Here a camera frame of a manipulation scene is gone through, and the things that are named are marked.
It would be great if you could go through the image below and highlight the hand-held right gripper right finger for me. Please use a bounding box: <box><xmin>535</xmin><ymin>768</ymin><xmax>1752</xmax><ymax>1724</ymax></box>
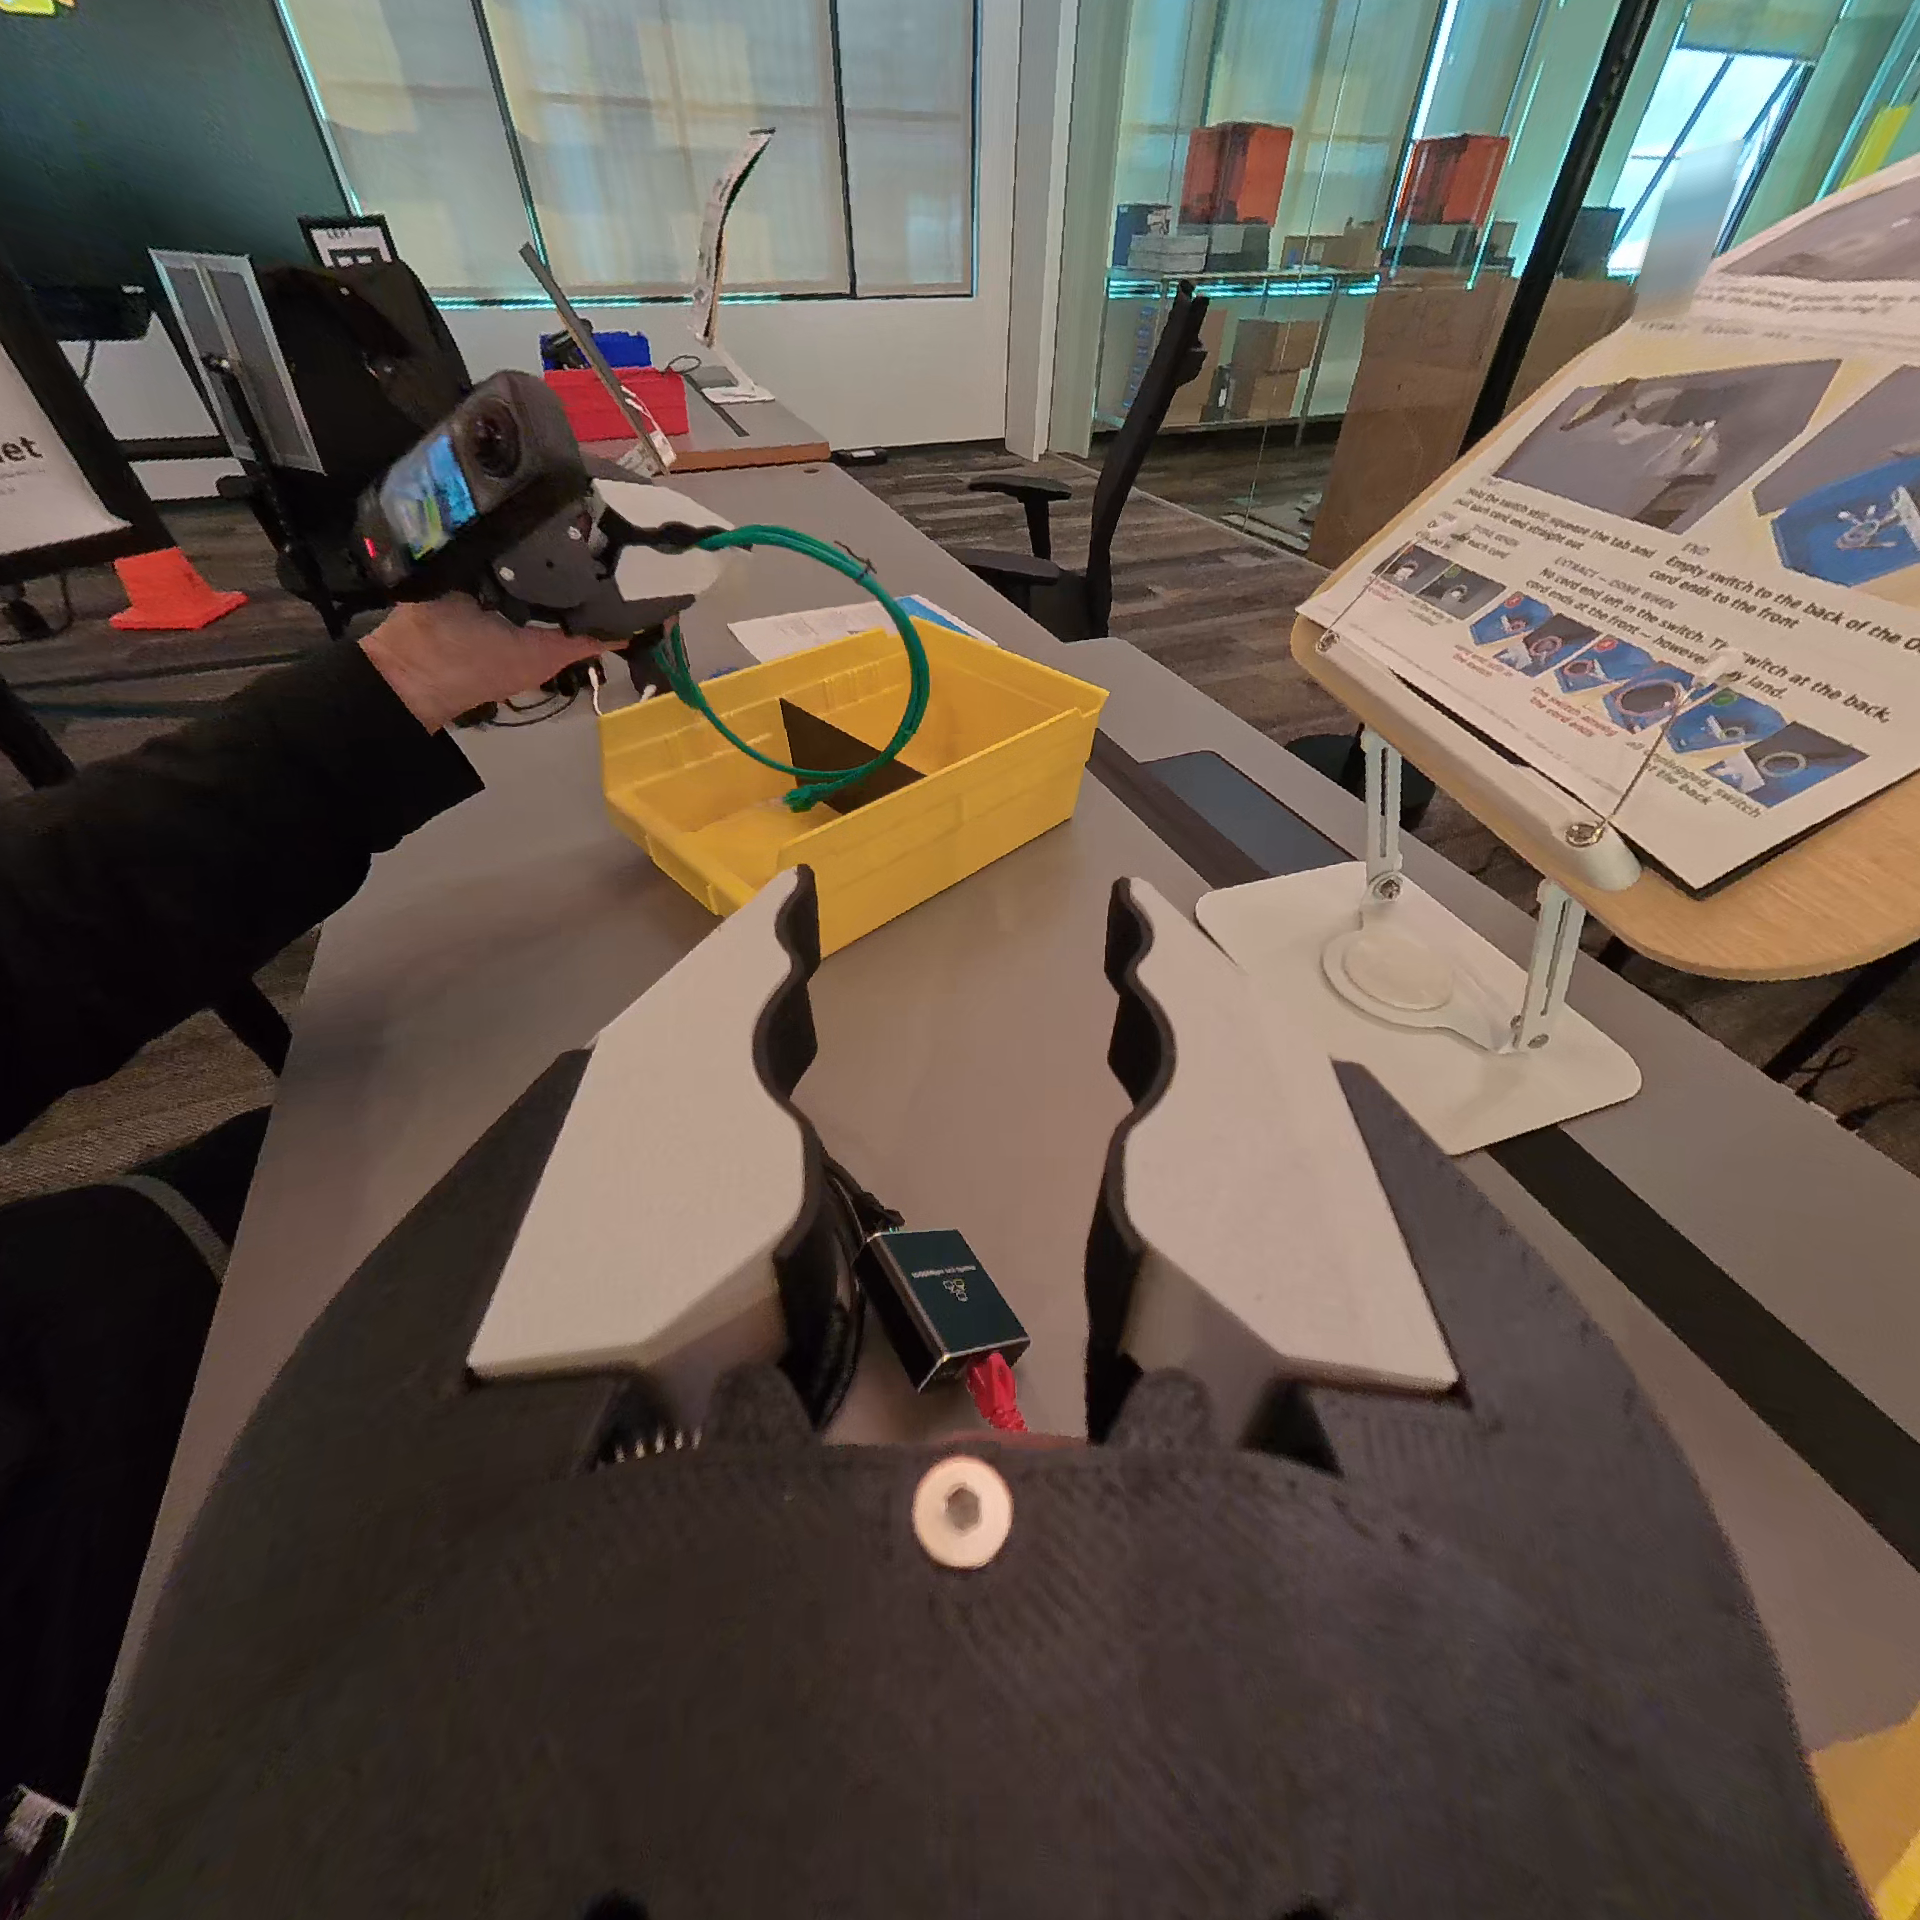
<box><xmin>1085</xmin><ymin>878</ymin><xmax>1461</xmax><ymax>1432</ymax></box>

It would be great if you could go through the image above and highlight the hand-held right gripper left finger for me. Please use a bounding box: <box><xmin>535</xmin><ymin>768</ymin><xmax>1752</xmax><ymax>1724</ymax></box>
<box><xmin>469</xmin><ymin>865</ymin><xmax>874</xmax><ymax>1425</ymax></box>

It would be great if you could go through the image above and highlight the green ethernet cable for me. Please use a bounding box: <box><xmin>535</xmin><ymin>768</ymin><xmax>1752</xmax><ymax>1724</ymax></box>
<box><xmin>657</xmin><ymin>525</ymin><xmax>934</xmax><ymax>815</ymax></box>

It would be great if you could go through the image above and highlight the black ethernet adapter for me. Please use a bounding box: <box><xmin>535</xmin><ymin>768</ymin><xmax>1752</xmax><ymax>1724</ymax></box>
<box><xmin>816</xmin><ymin>1155</ymin><xmax>1034</xmax><ymax>1393</ymax></box>

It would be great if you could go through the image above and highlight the yellow plastic bin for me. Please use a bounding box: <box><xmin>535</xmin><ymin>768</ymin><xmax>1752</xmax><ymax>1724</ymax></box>
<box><xmin>598</xmin><ymin>615</ymin><xmax>1113</xmax><ymax>961</ymax></box>

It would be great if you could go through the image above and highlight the person's left forearm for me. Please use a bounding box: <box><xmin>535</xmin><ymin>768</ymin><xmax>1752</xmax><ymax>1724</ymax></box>
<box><xmin>0</xmin><ymin>644</ymin><xmax>485</xmax><ymax>1142</ymax></box>

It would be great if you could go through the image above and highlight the person's left hand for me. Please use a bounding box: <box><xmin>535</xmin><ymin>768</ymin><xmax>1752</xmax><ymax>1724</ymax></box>
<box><xmin>360</xmin><ymin>589</ymin><xmax>619</xmax><ymax>736</ymax></box>

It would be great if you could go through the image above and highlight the wooden side table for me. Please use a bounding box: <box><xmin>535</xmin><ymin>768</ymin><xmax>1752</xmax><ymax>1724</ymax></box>
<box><xmin>570</xmin><ymin>358</ymin><xmax>834</xmax><ymax>472</ymax></box>

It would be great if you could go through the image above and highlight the red plastic bin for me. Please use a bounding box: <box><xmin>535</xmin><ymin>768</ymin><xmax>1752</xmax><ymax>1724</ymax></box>
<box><xmin>544</xmin><ymin>364</ymin><xmax>694</xmax><ymax>446</ymax></box>

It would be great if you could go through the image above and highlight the white paper sheet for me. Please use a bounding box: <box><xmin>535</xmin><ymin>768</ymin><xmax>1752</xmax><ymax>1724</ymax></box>
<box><xmin>727</xmin><ymin>595</ymin><xmax>953</xmax><ymax>670</ymax></box>

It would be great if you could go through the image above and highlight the black high-back chair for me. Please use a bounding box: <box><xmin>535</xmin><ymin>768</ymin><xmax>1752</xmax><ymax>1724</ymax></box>
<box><xmin>225</xmin><ymin>263</ymin><xmax>474</xmax><ymax>639</ymax></box>

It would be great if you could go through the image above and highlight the black bin divider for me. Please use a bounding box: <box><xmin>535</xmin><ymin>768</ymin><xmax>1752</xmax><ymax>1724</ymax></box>
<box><xmin>778</xmin><ymin>695</ymin><xmax>934</xmax><ymax>819</ymax></box>

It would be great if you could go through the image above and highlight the grey mesh panel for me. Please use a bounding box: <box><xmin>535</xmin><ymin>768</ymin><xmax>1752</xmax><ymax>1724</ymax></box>
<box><xmin>151</xmin><ymin>246</ymin><xmax>326</xmax><ymax>480</ymax></box>

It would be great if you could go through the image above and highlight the orange traffic cone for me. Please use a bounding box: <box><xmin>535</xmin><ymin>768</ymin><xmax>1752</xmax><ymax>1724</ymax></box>
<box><xmin>109</xmin><ymin>545</ymin><xmax>249</xmax><ymax>632</ymax></box>

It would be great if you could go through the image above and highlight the dark blue pad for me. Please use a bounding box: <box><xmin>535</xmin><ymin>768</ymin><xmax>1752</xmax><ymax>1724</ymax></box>
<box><xmin>1149</xmin><ymin>750</ymin><xmax>1360</xmax><ymax>886</ymax></box>

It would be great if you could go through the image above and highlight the white sign board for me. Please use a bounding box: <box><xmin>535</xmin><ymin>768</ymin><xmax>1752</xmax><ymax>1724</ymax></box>
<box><xmin>0</xmin><ymin>270</ymin><xmax>175</xmax><ymax>588</ymax></box>

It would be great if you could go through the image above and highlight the black office chair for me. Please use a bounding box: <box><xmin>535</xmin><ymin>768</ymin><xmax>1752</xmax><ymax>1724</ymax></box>
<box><xmin>951</xmin><ymin>276</ymin><xmax>1214</xmax><ymax>644</ymax></box>

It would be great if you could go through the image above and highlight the person's leg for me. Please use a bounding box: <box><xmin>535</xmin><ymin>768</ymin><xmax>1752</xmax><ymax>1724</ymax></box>
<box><xmin>0</xmin><ymin>1111</ymin><xmax>272</xmax><ymax>1800</ymax></box>

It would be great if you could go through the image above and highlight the large cardboard box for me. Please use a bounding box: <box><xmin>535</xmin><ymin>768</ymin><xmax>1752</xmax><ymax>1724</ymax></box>
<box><xmin>1305</xmin><ymin>276</ymin><xmax>1638</xmax><ymax>571</ymax></box>

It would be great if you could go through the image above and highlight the printed instruction sheet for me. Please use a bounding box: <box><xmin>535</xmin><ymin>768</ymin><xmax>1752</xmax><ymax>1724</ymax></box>
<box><xmin>1297</xmin><ymin>151</ymin><xmax>1920</xmax><ymax>902</ymax></box>

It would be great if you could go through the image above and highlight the black pole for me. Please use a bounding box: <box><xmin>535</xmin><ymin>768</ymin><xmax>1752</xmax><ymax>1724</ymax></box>
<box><xmin>1493</xmin><ymin>0</ymin><xmax>1664</xmax><ymax>443</ymax></box>

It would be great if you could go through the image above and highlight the dark wall screen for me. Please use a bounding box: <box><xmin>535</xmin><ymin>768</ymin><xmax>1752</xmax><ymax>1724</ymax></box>
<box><xmin>0</xmin><ymin>0</ymin><xmax>354</xmax><ymax>295</ymax></box>

